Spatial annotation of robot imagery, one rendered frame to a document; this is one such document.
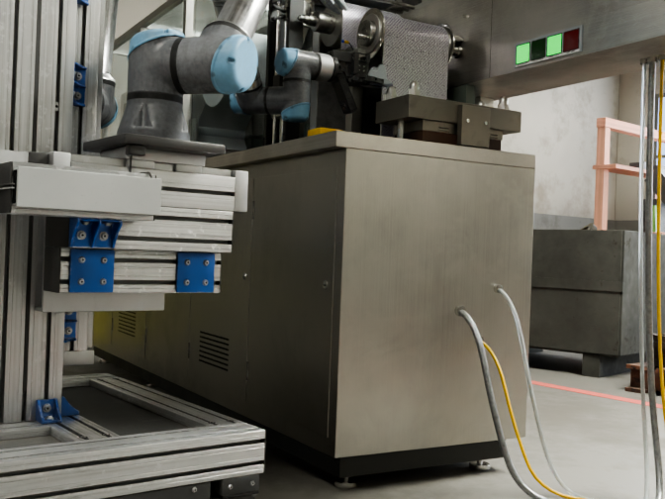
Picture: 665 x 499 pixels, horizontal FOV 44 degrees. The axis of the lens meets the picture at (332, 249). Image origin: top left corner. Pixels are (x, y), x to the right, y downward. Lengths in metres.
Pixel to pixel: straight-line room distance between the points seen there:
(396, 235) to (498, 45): 0.73
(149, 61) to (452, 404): 1.17
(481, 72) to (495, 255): 0.60
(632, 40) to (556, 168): 7.14
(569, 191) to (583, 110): 0.95
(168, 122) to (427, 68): 1.02
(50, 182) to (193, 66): 0.40
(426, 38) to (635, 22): 0.64
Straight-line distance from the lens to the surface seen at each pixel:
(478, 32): 2.61
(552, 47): 2.35
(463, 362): 2.23
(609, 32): 2.23
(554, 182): 9.24
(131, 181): 1.54
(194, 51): 1.71
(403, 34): 2.47
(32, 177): 1.48
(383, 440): 2.12
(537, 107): 9.08
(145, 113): 1.73
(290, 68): 2.22
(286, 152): 2.22
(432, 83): 2.51
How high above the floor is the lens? 0.60
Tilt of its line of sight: level
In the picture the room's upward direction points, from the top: 2 degrees clockwise
